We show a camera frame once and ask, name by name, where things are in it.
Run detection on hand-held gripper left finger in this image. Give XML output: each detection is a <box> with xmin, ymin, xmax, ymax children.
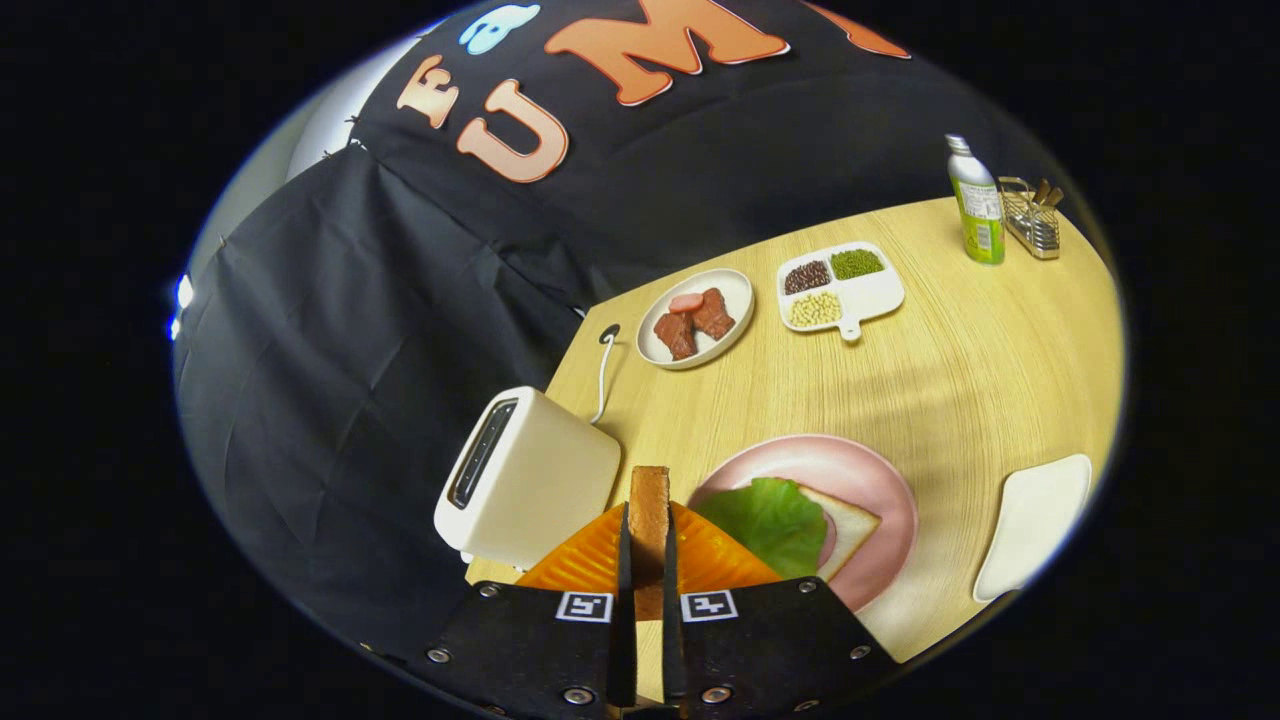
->
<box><xmin>415</xmin><ymin>502</ymin><xmax>639</xmax><ymax>720</ymax></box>

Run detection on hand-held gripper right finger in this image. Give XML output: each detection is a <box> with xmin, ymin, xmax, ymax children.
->
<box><xmin>660</xmin><ymin>502</ymin><xmax>901</xmax><ymax>720</ymax></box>

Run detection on toasted bread slice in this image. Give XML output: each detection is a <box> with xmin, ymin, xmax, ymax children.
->
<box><xmin>628</xmin><ymin>465</ymin><xmax>673</xmax><ymax>621</ymax></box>

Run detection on green lettuce leaf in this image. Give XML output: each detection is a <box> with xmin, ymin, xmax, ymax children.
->
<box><xmin>692</xmin><ymin>477</ymin><xmax>829</xmax><ymax>581</ymax></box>

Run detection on white toaster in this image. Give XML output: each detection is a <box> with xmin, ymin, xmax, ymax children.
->
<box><xmin>433</xmin><ymin>386</ymin><xmax>623</xmax><ymax>571</ymax></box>

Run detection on white bread slice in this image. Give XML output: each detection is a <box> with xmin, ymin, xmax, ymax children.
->
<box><xmin>795</xmin><ymin>485</ymin><xmax>883</xmax><ymax>583</ymax></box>

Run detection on pink round plate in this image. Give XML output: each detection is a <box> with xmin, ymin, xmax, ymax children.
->
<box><xmin>688</xmin><ymin>433</ymin><xmax>919</xmax><ymax>613</ymax></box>

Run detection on brown meat piece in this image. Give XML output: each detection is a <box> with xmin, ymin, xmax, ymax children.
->
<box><xmin>692</xmin><ymin>288</ymin><xmax>737</xmax><ymax>341</ymax></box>
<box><xmin>654</xmin><ymin>312</ymin><xmax>698</xmax><ymax>361</ymax></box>

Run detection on round white plate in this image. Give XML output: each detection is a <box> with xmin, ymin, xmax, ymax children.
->
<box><xmin>636</xmin><ymin>268</ymin><xmax>755</xmax><ymax>371</ymax></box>

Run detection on yellow soybeans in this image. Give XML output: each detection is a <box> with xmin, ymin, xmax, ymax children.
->
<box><xmin>788</xmin><ymin>291</ymin><xmax>843</xmax><ymax>328</ymax></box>

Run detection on white square plate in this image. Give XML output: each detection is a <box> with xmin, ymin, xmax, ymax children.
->
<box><xmin>973</xmin><ymin>454</ymin><xmax>1093</xmax><ymax>604</ymax></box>

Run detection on black backdrop cloth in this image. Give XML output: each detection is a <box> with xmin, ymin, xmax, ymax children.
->
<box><xmin>172</xmin><ymin>0</ymin><xmax>1101</xmax><ymax>666</ymax></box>

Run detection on white divided dish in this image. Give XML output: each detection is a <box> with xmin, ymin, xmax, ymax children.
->
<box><xmin>777</xmin><ymin>241</ymin><xmax>906</xmax><ymax>342</ymax></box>

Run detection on silver bottle with green label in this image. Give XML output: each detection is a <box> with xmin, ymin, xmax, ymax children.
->
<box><xmin>945</xmin><ymin>134</ymin><xmax>1007</xmax><ymax>266</ymax></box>

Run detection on white toaster cable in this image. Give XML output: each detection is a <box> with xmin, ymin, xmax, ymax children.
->
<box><xmin>590</xmin><ymin>323</ymin><xmax>622</xmax><ymax>426</ymax></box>

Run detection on metal wire basket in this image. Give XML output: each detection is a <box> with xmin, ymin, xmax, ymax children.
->
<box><xmin>998</xmin><ymin>176</ymin><xmax>1063</xmax><ymax>261</ymax></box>

